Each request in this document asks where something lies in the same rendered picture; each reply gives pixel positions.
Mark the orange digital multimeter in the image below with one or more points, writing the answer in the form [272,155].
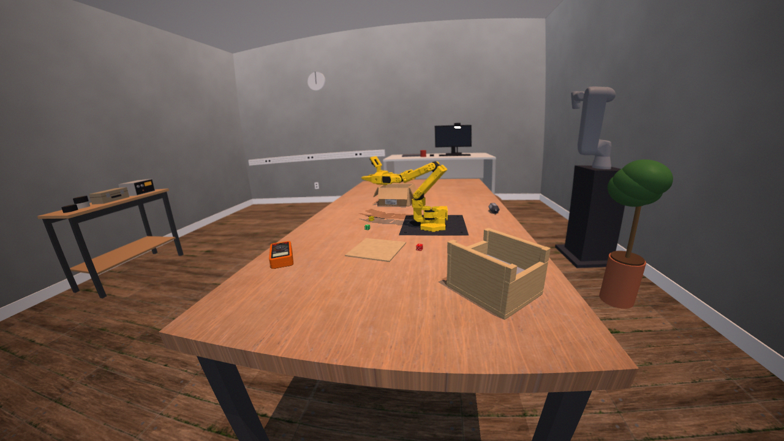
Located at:
[280,255]

